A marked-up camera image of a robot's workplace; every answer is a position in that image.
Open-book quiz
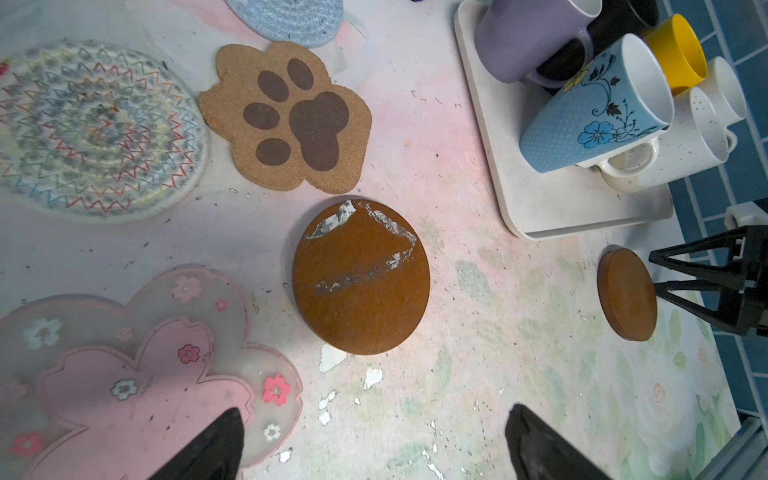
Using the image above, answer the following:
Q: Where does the beige rectangular tray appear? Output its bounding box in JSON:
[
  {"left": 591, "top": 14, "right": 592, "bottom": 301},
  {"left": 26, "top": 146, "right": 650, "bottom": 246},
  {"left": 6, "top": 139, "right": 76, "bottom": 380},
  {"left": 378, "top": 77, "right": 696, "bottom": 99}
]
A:
[{"left": 454, "top": 1, "right": 674, "bottom": 241}]

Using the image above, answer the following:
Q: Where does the amber glossy round coaster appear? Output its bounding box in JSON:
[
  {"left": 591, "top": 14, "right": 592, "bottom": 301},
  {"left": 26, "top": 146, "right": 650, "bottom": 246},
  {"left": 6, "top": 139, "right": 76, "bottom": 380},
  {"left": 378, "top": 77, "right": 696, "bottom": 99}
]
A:
[{"left": 292, "top": 199, "right": 431, "bottom": 355}]

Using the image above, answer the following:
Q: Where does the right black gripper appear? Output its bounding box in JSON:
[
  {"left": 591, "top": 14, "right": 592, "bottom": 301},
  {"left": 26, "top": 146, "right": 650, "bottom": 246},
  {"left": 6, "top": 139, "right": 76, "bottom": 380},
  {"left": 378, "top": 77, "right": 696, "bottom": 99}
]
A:
[{"left": 648, "top": 226, "right": 767, "bottom": 336}]

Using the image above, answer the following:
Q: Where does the blue woven round coaster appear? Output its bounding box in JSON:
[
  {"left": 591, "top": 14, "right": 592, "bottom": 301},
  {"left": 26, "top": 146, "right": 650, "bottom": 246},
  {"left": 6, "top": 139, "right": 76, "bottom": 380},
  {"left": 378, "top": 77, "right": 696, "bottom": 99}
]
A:
[{"left": 225, "top": 0, "right": 344, "bottom": 48}]

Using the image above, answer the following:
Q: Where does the pink flower coaster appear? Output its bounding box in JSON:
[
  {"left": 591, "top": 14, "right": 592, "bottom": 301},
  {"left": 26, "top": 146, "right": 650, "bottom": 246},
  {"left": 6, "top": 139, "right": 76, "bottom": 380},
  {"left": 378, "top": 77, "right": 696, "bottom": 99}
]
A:
[{"left": 1, "top": 266, "right": 302, "bottom": 479}]

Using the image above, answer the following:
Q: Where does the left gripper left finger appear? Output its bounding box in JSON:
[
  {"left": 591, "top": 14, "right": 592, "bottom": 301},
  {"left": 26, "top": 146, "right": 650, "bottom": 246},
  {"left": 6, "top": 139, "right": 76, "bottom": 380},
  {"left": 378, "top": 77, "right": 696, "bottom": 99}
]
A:
[{"left": 150, "top": 407, "right": 245, "bottom": 480}]

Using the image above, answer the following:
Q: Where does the pale woven round coaster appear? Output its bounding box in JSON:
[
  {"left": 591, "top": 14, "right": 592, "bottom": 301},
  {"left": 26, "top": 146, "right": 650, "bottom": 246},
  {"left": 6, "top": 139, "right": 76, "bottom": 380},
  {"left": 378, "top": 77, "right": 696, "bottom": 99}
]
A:
[{"left": 1, "top": 41, "right": 210, "bottom": 224}]

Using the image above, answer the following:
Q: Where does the lilac mug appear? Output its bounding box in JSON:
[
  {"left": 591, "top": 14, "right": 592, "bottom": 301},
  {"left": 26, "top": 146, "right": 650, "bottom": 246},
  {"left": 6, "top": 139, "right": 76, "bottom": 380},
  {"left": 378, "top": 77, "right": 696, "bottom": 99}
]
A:
[{"left": 475, "top": 0, "right": 603, "bottom": 88}]

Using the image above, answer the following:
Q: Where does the white mug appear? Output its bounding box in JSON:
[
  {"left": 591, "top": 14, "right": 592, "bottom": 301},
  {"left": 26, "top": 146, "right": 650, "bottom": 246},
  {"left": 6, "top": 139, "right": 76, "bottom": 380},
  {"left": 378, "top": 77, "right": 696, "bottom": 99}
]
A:
[
  {"left": 601, "top": 86, "right": 740, "bottom": 192},
  {"left": 698, "top": 56, "right": 747, "bottom": 127}
]

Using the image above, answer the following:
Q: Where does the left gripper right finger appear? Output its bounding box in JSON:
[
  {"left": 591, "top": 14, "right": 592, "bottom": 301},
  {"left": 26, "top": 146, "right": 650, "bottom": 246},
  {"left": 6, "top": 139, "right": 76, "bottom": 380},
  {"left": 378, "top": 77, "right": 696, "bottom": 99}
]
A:
[{"left": 505, "top": 403, "right": 609, "bottom": 480}]

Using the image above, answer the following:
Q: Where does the black mug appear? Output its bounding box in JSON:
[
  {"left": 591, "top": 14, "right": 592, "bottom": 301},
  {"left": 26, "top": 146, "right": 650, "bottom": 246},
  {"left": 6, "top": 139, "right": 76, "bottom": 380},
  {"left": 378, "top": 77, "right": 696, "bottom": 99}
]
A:
[{"left": 536, "top": 0, "right": 660, "bottom": 81}]

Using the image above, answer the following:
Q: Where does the light blue floral mug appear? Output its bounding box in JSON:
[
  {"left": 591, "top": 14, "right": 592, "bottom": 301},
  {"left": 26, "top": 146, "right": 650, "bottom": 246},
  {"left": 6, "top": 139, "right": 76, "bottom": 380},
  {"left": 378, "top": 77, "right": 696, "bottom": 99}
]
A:
[{"left": 519, "top": 34, "right": 675, "bottom": 178}]

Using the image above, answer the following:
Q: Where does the white mug front right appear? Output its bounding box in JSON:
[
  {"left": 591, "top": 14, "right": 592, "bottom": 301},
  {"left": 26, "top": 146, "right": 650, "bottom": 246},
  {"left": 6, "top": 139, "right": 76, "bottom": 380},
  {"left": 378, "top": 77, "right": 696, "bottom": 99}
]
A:
[{"left": 601, "top": 86, "right": 740, "bottom": 192}]

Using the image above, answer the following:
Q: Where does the brown paw print coaster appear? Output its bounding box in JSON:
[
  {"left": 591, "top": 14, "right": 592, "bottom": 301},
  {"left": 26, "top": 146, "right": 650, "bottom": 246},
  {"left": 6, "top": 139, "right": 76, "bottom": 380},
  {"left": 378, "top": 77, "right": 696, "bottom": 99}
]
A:
[{"left": 198, "top": 42, "right": 372, "bottom": 194}]

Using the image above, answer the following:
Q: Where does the yellow mug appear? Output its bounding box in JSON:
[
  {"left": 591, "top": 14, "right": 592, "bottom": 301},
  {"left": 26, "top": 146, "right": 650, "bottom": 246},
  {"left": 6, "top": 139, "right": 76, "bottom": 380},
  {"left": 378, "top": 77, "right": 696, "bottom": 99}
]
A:
[{"left": 643, "top": 14, "right": 709, "bottom": 96}]

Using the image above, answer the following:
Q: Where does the white mug far right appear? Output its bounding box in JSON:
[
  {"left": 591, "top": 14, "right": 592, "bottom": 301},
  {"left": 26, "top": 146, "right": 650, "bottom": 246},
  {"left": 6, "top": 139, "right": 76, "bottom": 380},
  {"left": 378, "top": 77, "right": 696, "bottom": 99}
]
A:
[{"left": 698, "top": 56, "right": 747, "bottom": 127}]

